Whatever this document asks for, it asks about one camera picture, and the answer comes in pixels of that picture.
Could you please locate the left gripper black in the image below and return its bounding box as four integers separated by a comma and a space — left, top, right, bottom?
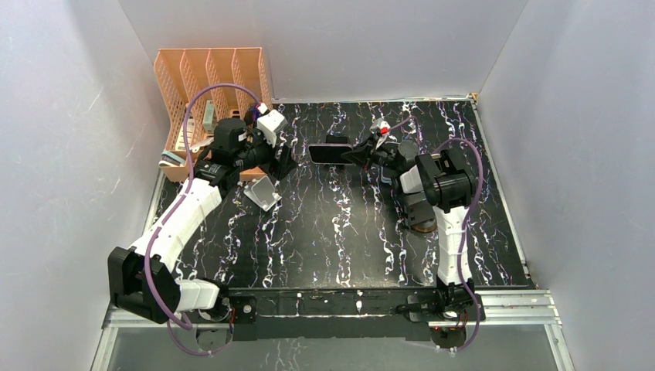
233, 128, 297, 179

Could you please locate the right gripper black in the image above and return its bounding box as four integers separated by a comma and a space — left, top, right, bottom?
341, 133, 402, 172

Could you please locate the phone with pink case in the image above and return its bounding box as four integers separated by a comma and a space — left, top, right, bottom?
308, 143, 352, 165

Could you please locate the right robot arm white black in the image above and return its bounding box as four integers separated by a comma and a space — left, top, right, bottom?
341, 134, 482, 327

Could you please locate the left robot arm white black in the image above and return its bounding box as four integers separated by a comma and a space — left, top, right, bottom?
107, 110, 297, 324

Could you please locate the phone with blue case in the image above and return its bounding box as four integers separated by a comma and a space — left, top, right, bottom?
380, 167, 396, 186

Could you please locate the grey stand on wooden base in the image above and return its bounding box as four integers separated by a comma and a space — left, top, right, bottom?
402, 200, 437, 233

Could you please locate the green white box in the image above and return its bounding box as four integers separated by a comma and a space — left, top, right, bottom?
202, 100, 218, 136

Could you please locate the white label tag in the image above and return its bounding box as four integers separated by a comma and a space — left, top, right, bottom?
173, 118, 195, 151

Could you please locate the orange plastic file organizer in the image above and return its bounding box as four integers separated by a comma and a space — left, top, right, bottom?
154, 47, 273, 160

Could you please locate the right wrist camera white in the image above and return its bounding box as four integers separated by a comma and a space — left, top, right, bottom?
370, 118, 391, 142

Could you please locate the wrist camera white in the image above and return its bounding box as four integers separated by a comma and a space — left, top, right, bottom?
256, 109, 288, 147
370, 118, 391, 142

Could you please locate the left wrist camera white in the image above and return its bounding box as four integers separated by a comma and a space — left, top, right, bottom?
256, 109, 288, 147

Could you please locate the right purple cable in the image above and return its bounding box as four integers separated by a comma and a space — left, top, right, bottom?
383, 115, 486, 352

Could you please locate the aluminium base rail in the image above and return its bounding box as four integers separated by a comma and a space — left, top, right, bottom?
102, 289, 563, 343

